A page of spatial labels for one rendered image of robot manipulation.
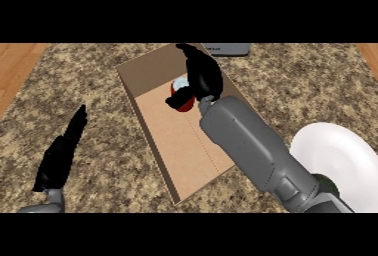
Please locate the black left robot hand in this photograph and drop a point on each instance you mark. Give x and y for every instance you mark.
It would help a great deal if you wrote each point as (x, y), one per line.
(61, 153)

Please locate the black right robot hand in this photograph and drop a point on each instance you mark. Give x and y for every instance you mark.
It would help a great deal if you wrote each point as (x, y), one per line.
(202, 74)

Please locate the red can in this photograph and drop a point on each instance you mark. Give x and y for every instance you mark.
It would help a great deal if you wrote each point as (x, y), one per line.
(180, 90)

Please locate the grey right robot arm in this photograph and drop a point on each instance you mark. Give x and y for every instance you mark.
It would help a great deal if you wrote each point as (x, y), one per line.
(255, 146)

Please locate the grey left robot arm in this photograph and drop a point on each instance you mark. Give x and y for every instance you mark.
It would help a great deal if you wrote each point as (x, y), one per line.
(47, 202)

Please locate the brown cardboard box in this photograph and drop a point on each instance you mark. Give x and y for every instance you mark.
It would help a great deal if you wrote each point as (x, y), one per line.
(179, 133)

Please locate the white plate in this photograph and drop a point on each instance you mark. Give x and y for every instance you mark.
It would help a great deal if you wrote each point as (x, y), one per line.
(334, 156)

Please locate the grey flat appliance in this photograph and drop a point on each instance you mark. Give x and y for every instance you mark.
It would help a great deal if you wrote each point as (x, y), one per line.
(226, 49)

